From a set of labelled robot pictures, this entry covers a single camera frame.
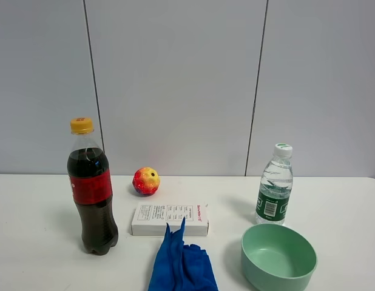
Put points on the white cardboard box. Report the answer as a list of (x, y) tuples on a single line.
[(151, 219)]

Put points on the water bottle green label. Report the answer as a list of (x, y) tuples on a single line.
[(275, 187)]

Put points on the cola bottle yellow cap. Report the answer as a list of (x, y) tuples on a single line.
[(89, 174)]

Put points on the blue cloth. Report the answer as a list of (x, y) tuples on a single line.
[(179, 266)]

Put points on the green plastic bowl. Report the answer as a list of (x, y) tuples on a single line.
[(275, 257)]

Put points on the red yellow dimpled ball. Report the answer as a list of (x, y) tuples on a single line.
[(146, 181)]

